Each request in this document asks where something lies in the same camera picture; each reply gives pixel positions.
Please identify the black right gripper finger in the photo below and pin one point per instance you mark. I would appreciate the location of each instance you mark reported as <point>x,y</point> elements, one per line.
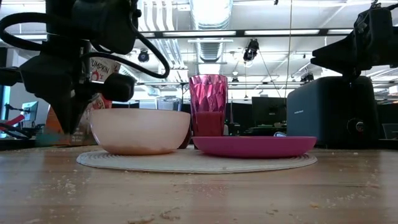
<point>340,63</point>
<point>337,48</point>

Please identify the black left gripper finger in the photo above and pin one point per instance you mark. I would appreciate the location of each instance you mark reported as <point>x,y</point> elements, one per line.
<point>82,104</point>
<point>67,115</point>

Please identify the pumpkin cereal box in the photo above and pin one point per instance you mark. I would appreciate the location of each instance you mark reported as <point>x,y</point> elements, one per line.
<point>101,67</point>

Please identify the cream white bowl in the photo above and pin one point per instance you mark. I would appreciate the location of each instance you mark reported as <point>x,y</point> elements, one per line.
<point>140,130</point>

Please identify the clear glass tumbler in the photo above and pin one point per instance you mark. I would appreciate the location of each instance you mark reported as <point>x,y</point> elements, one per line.
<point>169,103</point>

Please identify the pink plate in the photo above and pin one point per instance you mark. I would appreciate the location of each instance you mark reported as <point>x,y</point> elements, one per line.
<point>255,146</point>

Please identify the pink faceted tumbler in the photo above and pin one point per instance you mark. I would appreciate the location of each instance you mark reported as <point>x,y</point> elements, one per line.
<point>208,102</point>

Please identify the computer monitor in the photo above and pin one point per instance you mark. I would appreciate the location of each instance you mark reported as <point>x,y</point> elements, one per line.
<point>30,111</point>

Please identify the black toaster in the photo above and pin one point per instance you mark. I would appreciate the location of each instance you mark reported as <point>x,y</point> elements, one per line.
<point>326,112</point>

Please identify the red bar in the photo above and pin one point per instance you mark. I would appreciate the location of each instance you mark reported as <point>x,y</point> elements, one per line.
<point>12,121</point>

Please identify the black background monitor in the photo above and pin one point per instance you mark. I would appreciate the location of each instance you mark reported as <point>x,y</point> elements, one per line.
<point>269,109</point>

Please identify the small white rounded object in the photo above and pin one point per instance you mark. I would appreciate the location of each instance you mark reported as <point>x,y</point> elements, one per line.
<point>280,134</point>

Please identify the round woven white placemat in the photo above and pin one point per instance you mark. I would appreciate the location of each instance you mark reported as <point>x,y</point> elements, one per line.
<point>192,163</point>

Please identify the black round ceiling camera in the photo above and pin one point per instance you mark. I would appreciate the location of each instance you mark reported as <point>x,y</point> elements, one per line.
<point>143,56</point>

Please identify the black hanging ceiling camera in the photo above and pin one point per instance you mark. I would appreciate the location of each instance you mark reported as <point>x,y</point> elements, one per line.
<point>251,51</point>

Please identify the black metal rig frame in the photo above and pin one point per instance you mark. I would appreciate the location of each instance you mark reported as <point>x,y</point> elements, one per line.
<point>217,32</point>

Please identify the ribbed silver ceiling duct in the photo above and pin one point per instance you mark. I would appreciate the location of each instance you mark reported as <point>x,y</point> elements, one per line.
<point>211,49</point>

